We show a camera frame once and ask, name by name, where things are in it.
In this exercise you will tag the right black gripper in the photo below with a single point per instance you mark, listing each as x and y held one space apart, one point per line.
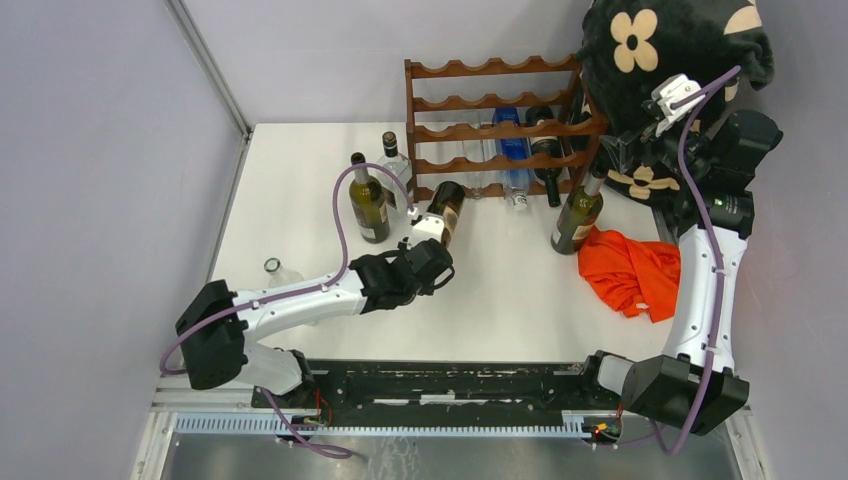
631 144

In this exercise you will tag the green wine bottle white label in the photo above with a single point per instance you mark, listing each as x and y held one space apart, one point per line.
550 146

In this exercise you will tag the blue square bottle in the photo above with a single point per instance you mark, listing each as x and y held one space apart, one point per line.
516 182

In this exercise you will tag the green wine bottle front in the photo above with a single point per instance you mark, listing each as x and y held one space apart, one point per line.
447 202

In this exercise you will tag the small clear glass bottle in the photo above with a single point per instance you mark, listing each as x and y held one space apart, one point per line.
475 152

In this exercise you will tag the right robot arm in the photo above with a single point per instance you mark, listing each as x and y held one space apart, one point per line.
693 385

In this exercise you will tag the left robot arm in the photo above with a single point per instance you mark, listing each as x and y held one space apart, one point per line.
221 331

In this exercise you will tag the brown wooden wine rack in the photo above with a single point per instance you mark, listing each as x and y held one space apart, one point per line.
575 162

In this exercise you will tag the clear bottle black cap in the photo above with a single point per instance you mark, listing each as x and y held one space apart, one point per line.
400 166

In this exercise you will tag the clear empty lying bottle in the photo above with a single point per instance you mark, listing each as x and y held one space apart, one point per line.
278 275

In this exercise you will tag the black floral blanket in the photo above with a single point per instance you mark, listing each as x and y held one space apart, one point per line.
664 74

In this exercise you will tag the orange cloth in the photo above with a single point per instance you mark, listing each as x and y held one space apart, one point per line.
632 277

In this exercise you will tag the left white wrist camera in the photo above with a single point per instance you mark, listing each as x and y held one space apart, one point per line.
425 226

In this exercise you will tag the black mounting rail base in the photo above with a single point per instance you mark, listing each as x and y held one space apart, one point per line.
427 399

